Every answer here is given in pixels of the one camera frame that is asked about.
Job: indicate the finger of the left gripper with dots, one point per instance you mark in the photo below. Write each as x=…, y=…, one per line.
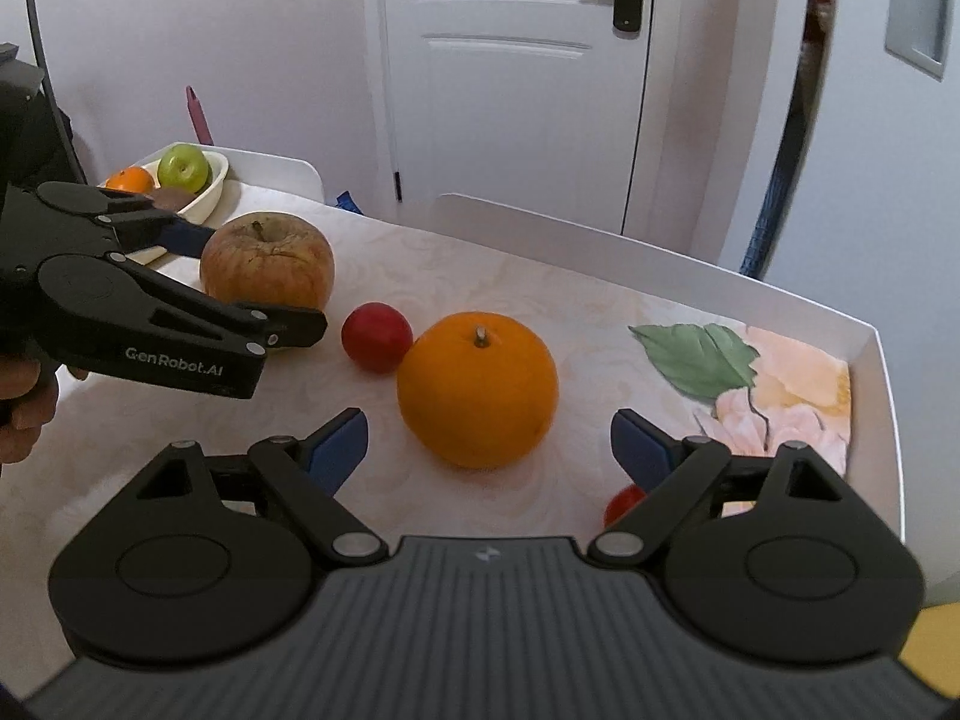
x=273, y=326
x=138, y=224

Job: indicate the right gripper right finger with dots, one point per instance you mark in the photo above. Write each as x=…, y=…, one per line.
x=675, y=474

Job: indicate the brownish red apple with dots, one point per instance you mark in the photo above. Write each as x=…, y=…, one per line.
x=269, y=258

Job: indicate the person's left hand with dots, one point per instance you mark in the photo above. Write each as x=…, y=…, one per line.
x=33, y=397

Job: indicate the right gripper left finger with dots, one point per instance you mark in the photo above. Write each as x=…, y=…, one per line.
x=304, y=475

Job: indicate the large orange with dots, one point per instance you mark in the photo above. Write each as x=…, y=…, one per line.
x=479, y=390

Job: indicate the white door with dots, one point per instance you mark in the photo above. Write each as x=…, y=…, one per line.
x=529, y=103

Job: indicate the small orange tangerine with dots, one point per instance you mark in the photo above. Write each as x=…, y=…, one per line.
x=131, y=179

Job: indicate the red cherry tomato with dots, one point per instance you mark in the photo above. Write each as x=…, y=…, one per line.
x=376, y=337
x=622, y=503

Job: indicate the white duck pattern bowl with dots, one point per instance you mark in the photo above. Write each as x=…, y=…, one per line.
x=201, y=210

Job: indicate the recessed wall handle panel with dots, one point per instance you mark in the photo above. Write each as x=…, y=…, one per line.
x=918, y=33

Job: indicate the plastic bag of bottles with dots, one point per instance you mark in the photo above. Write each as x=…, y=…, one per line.
x=345, y=201

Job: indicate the brown kiwi fruit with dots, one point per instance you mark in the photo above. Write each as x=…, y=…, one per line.
x=172, y=199

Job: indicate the green apple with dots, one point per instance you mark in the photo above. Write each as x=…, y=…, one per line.
x=185, y=167

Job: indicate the pink dustpan broom set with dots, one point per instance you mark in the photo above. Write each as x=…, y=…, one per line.
x=197, y=117

